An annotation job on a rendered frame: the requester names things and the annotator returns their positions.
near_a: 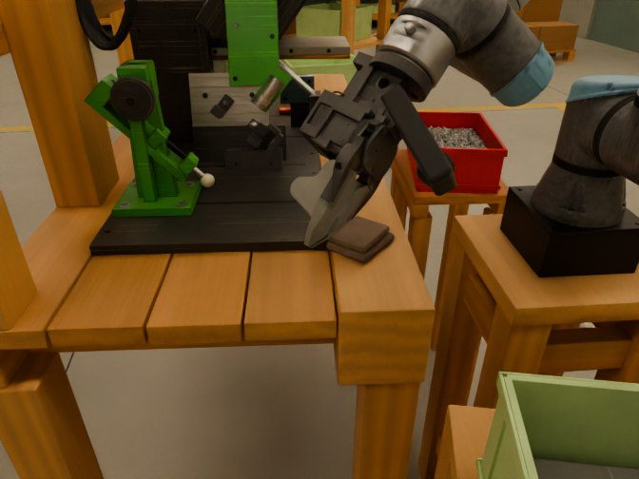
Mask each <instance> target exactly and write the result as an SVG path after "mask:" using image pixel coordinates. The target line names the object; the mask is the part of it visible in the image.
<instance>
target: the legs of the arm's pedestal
mask: <svg viewBox="0 0 639 479"><path fill-rule="evenodd" d="M593 325H594V326H595V328H579V326H580V323H571V324H553V325H535V326H517V327H513V326H511V325H510V323H509V321H508V320H507V318H506V317H505V316H504V314H503V313H502V311H501V309H500V308H499V306H498V305H497V303H496V301H495V300H494V297H493V296H492V294H491V293H490V291H489V289H488V288H487V286H486V285H485V283H484V281H483V280H482V278H481V276H480V275H479V274H478V272H477V271H476V269H475V268H474V266H473V264H472V262H471V261H470V259H469V257H468V256H467V254H466V253H465V251H464V249H463V248H462V246H461V245H460V243H459V241H458V240H457V238H456V236H455V238H454V244H453V251H452V256H451V262H450V268H449V275H448V280H447V286H446V292H445V298H444V304H443V310H442V317H441V322H440V328H439V334H438V341H437V346H436V357H435V364H434V369H433V375H432V382H431V388H430V393H429V399H428V406H427V411H426V417H425V424H424V430H423V435H422V441H421V448H420V454H419V459H418V465H417V466H418V470H419V474H420V477H421V479H435V473H436V464H437V458H438V454H439V449H440V444H441V438H442V433H443V429H444V424H445V418H446V413H447V409H448V406H449V405H458V406H464V401H465V396H466V392H467V388H468V383H469V379H470V374H471V369H472V365H473V361H474V352H475V348H476V343H477V339H478V334H479V331H480V333H481V334H482V336H483V338H484V340H485V342H486V343H487V348H486V353H485V356H484V361H483V365H482V369H481V374H480V377H479V382H478V386H477V390H476V395H475V399H474V407H478V408H487V409H495V407H496V404H497V400H498V396H499V395H498V390H497V387H496V383H495V382H496V379H497V375H498V372H510V373H522V374H542V375H552V376H563V373H564V372H574V371H590V370H597V372H596V375H595V377H594V380H605V381H615V382H626V383H636V384H639V320H623V321H606V322H593Z"/></svg>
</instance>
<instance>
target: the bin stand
mask: <svg viewBox="0 0 639 479"><path fill-rule="evenodd" d="M391 169H392V181H391V193H390V194H391V197H392V200H393V202H394V205H395V207H396V210H397V213H398V215H399V218H400V221H401V223H402V226H403V228H404V231H405V225H406V216H407V206H408V208H409V210H410V219H409V228H408V241H409V243H410V245H411V248H412V250H413V253H414V255H415V258H416V262H417V265H418V267H419V270H420V272H421V275H422V276H423V279H425V272H426V264H427V257H428V250H429V242H430V235H431V228H432V220H433V217H432V215H431V213H430V211H429V205H439V204H450V206H449V213H448V219H447V225H446V232H445V239H444V244H443V251H442V258H441V264H440V270H439V277H438V284H437V290H436V302H435V309H436V311H435V318H434V325H433V330H432V337H431V344H430V346H431V349H432V351H436V346H437V341H438V334H439V328H440V322H441V317H442V310H443V304H444V298H445V292H446V286H447V280H448V275H449V268H450V262H451V256H452V251H453V244H454V238H455V234H454V233H453V224H454V218H455V216H466V215H468V210H469V204H482V203H487V204H489V206H490V207H485V208H484V211H483V215H491V214H503V212H504V207H505V203H506V199H507V194H508V190H509V187H508V186H507V185H506V183H504V182H503V181H502V180H501V179H500V180H499V184H500V186H501V188H500V190H499V189H497V194H472V193H446V194H444V195H442V196H436V195H435V193H434V192H417V191H416V186H415V182H414V177H413V173H412V168H411V165H410V161H409V156H408V152H407V149H398V150H397V154H396V157H395V159H394V161H393V163H392V165H391ZM481 337H482V334H481V333H480V331H479V334H478V339H477V343H476V348H475V352H474V361H473V365H472V369H471V374H470V379H469V383H468V388H467V392H466V396H465V401H464V406H467V403H468V398H469V394H470V389H471V386H472V381H473V377H474V368H475V364H476V360H477V356H478V351H479V346H480V342H481Z"/></svg>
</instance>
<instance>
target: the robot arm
mask: <svg viewBox="0 0 639 479"><path fill-rule="evenodd" d="M529 1H530V0H407V2H406V3H405V5H404V7H403V8H402V10H401V11H400V13H399V15H398V16H397V19H396V20H395V22H394V23H393V25H392V26H391V27H390V29H389V30H388V32H387V33H386V35H385V37H384V38H383V40H382V41H381V43H380V45H379V46H378V49H377V53H376V55H375V56H374V57H373V56H371V55H368V54H365V53H363V52H360V51H359V52H358V54H357V56H356V57H355V59H354V61H353V63H354V65H355V67H356V69H357V71H356V73H355V75H354V76H353V78H352V79H351V81H350V83H349V84H348V86H347V87H346V88H345V90H344V91H343V93H341V92H339V91H333V92H331V91H329V90H326V89H325V90H324V91H323V92H322V93H321V95H320V96H319V99H318V100H317V102H316V103H315V105H314V107H313V108H312V110H311V111H310V113H309V115H308V116H307V118H306V119H305V121H304V123H303V124H302V126H301V127H300V132H302V134H303V135H302V136H303V137H304V138H305V139H306V140H307V141H308V142H309V143H310V144H311V145H312V146H314V147H315V149H316V150H317V151H318V152H319V153H320V155H321V156H323V157H325V158H327V159H328V160H329V161H328V162H327V163H326V164H325V165H324V166H323V167H322V169H321V170H320V172H319V174H318V175H317V176H315V177H298V178H296V179H294V181H293V182H292V184H291V186H290V193H291V195H292V197H293V198H294V199H295V200H296V201H297V202H298V203H299V204H300V205H301V207H302V208H303V209H304V210H305V211H306V212H307V213H308V214H309V215H310V217H311V220H310V221H309V224H308V227H307V231H306V235H305V240H304V244H305V245H306V246H308V247H310V248H314V247H316V246H317V245H319V244H321V243H322V242H324V241H326V240H328V239H329V238H330V237H332V236H333V235H334V234H336V233H337V232H338V230H340V229H341V228H342V227H343V226H344V225H345V224H346V223H347V222H348V221H349V220H352V219H353V217H354V216H355V215H356V214H357V213H358V212H359V211H360V210H361V209H362V207H363V206H364V205H365V204H366V203H367V202H368V201H369V200H370V199H371V198H372V196H373V195H374V193H375V192H376V190H377V188H378V186H379V184H380V182H381V180H382V178H383V177H384V175H385V174H386V173H387V171H388V170H389V168H390V167H391V165H392V163H393V161H394V159H395V157H396V154H397V150H398V144H399V142H400V141H401V140H402V139H403V141H404V142H405V144H406V145H407V147H408V149H409V151H410V152H411V154H412V156H413V157H414V159H415V161H416V163H417V166H416V172H417V176H418V178H419V179H420V181H421V182H422V183H423V184H425V185H427V186H429V187H430V186H431V188H432V190H433V191H434V193H435V195H436V196H442V195H444V194H446V193H447V192H449V191H451V190H453V189H455V188H456V186H457V182H456V179H455V174H454V173H455V163H454V161H453V159H452V158H451V156H450V155H449V154H447V153H446V152H444V151H443V150H442V151H441V149H440V148H439V146H438V144H437V143H436V140H435V139H434V137H433V136H432V134H431V132H430V131H429V129H428V127H427V126H426V124H425V123H424V122H423V120H422V119H421V117H420V115H419V114H418V112H417V111H416V108H415V107H414V105H413V103H412V102H416V103H421V102H424V101H425V99H426V98H427V96H428V95H429V93H430V91H431V90H432V88H435V87H436V85H437V84H438V82H439V80H440V79H441V77H442V76H443V74H444V72H445V71H446V69H447V68H448V66H451V67H454V68H455V69H457V70H458V71H460V72H461V73H463V74H465V75H467V76H469V77H470V78H472V79H474V80H476V81H478V82H479V83H480V84H482V85H483V86H484V87H485V88H486V89H487V90H488V91H489V94H490V95H491V96H492V97H495V98H496V99H497V100H498V101H499V102H500V103H501V104H502V105H505V106H511V107H513V106H520V105H524V104H526V103H528V102H529V101H531V100H533V99H534V98H535V97H537V96H538V95H539V94H540V92H541V91H543V90H544V88H546V87H547V85H548V84H549V82H550V81H551V79H552V76H553V74H554V61H553V59H552V57H551V56H550V54H549V53H548V52H547V51H546V50H545V48H544V44H543V42H541V41H539V40H538V39H537V38H536V37H535V35H534V34H533V33H532V32H531V30H530V29H529V28H528V27H527V26H526V25H525V23H524V22H523V21H522V20H521V19H520V17H519V16H518V15H517V13H518V12H519V11H520V10H521V9H522V8H523V7H524V6H525V5H526V4H527V3H528V2H529ZM336 93H340V94H341V95H338V94H336ZM565 104H566V107H565V111H564V115H563V119H562V123H561V126H560V129H559V133H558V137H557V141H556V145H555V149H554V152H553V156H552V162H551V164H550V165H549V167H548V168H547V170H546V171H545V173H544V175H543V176H542V178H541V180H540V182H539V183H538V184H537V185H536V186H535V188H534V190H533V192H532V200H531V202H532V206H533V208H534V209H535V210H536V211H537V212H539V213H540V214H541V215H543V216H545V217H546V218H548V219H551V220H554V221H557V222H560V223H563V224H567V225H570V226H574V227H581V228H591V229H598V228H608V227H612V226H614V225H616V224H618V223H620V222H621V221H622V219H623V217H624V214H625V211H626V208H627V202H626V179H628V180H630V181H631V182H634V183H635V184H637V185H639V77H636V76H622V75H598V76H587V77H582V78H580V79H578V80H576V81H575V82H574V83H573V84H572V86H571V91H570V94H569V97H568V99H567V100H566V102H565ZM315 112H316V113H315ZM313 115H314V116H313ZM310 120H311V121H310ZM308 123H309V124H308ZM356 172H357V173H358V174H359V176H358V178H357V173H356Z"/></svg>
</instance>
